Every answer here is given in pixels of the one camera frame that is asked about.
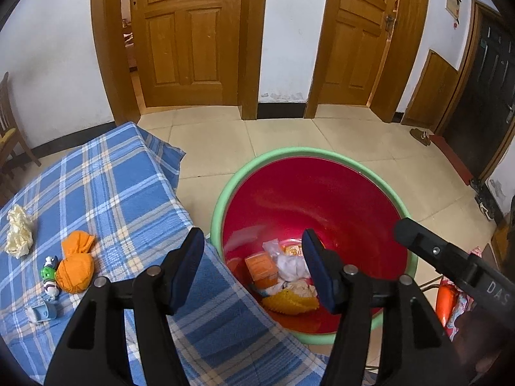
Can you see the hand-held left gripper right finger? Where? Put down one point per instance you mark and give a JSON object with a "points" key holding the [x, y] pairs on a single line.
{"points": [[320, 277]]}

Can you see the white tissue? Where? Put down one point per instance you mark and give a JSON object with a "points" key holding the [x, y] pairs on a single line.
{"points": [[291, 268]]}

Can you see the wooden panel door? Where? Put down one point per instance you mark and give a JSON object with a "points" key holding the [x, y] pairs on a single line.
{"points": [[185, 40], [358, 36]]}

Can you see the crumpled cream tissue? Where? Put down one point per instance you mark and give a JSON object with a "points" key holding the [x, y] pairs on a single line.
{"points": [[19, 233]]}

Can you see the orange plastic bag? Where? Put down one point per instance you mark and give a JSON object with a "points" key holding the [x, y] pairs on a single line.
{"points": [[452, 305]]}

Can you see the wooden chair with cushion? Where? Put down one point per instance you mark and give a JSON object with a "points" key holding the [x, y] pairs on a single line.
{"points": [[10, 157]]}

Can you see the wooden door frame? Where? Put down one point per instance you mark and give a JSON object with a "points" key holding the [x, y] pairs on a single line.
{"points": [[406, 56], [108, 48]]}

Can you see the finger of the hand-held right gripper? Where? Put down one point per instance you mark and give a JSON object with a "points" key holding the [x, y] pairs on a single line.
{"points": [[434, 249]]}

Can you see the small green white toy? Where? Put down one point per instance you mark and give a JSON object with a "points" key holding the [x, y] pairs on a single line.
{"points": [[50, 279]]}

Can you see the orange cloth pouch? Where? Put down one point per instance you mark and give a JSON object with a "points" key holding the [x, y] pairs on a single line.
{"points": [[74, 269]]}

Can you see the red bin with green rim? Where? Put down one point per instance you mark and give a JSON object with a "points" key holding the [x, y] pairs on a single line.
{"points": [[314, 197]]}

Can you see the wooden wall panel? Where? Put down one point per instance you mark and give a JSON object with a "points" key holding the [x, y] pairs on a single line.
{"points": [[430, 88]]}

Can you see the dark entrance door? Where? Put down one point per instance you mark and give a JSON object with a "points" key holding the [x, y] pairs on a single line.
{"points": [[483, 96]]}

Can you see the blue plaid tablecloth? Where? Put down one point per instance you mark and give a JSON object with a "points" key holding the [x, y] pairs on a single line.
{"points": [[120, 193]]}

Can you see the yellow seat cushion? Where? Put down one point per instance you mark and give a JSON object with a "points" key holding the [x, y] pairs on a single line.
{"points": [[6, 134]]}

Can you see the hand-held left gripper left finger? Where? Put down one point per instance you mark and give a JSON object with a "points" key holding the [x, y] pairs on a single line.
{"points": [[183, 277]]}

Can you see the long snack packet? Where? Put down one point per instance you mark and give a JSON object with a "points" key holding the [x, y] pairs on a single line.
{"points": [[293, 249]]}

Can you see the small orange box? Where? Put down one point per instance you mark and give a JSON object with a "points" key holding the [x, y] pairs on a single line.
{"points": [[261, 267]]}

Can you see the small blue plastic piece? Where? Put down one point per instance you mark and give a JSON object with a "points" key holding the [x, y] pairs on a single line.
{"points": [[45, 312]]}

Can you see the brown slipper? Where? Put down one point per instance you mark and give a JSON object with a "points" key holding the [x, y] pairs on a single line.
{"points": [[420, 136]]}

